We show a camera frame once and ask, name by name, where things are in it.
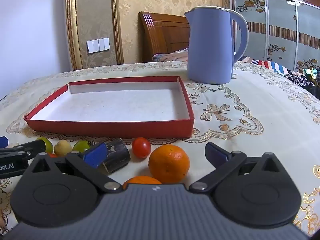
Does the gold framed wall panel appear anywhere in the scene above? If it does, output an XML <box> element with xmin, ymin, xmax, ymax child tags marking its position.
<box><xmin>65</xmin><ymin>0</ymin><xmax>124</xmax><ymax>70</ymax></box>

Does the green tomato with stem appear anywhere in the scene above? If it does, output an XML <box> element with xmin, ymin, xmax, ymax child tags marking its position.
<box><xmin>72</xmin><ymin>140</ymin><xmax>91</xmax><ymax>153</ymax></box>

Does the dark sugarcane piece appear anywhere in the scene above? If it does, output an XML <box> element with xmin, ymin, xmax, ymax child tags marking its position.
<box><xmin>101</xmin><ymin>138</ymin><xmax>131</xmax><ymax>175</ymax></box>

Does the yellow round fruit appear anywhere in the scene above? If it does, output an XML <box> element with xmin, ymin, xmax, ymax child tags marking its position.
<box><xmin>54</xmin><ymin>141</ymin><xmax>73</xmax><ymax>157</ymax></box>

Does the wooden headboard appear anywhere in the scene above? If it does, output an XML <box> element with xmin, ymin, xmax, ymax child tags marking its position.
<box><xmin>138</xmin><ymin>11</ymin><xmax>190</xmax><ymax>63</ymax></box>

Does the colourful striped quilt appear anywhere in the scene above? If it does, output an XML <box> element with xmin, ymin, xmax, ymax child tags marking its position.
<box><xmin>237</xmin><ymin>55</ymin><xmax>304</xmax><ymax>77</ymax></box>

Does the white wall switch panel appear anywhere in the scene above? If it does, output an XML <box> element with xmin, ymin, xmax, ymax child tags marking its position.
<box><xmin>87</xmin><ymin>37</ymin><xmax>111</xmax><ymax>54</ymax></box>

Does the red cardboard box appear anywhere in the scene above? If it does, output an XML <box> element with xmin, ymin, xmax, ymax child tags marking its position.
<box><xmin>24</xmin><ymin>76</ymin><xmax>195</xmax><ymax>139</ymax></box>

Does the orange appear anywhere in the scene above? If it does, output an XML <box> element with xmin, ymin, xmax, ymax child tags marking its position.
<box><xmin>148</xmin><ymin>144</ymin><xmax>190</xmax><ymax>184</ymax></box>
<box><xmin>122</xmin><ymin>176</ymin><xmax>162</xmax><ymax>190</ymax></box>

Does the wardrobe with floral doors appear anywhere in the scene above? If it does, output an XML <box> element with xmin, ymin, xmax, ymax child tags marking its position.
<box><xmin>230</xmin><ymin>0</ymin><xmax>320</xmax><ymax>80</ymax></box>

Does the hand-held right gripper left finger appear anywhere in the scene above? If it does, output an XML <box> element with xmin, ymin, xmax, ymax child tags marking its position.
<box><xmin>22</xmin><ymin>142</ymin><xmax>123</xmax><ymax>194</ymax></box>

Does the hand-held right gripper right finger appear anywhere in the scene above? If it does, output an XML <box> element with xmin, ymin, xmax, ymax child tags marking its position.
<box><xmin>189</xmin><ymin>142</ymin><xmax>288</xmax><ymax>194</ymax></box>

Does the blue electric kettle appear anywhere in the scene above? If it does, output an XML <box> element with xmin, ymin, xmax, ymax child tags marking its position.
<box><xmin>184</xmin><ymin>6</ymin><xmax>249</xmax><ymax>85</ymax></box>

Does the dark floral cloth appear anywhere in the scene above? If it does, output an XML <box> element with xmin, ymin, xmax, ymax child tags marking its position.
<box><xmin>287</xmin><ymin>66</ymin><xmax>320</xmax><ymax>90</ymax></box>

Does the pink brown blanket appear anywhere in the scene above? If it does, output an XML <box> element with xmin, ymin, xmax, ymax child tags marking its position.
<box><xmin>152</xmin><ymin>47</ymin><xmax>189</xmax><ymax>62</ymax></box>

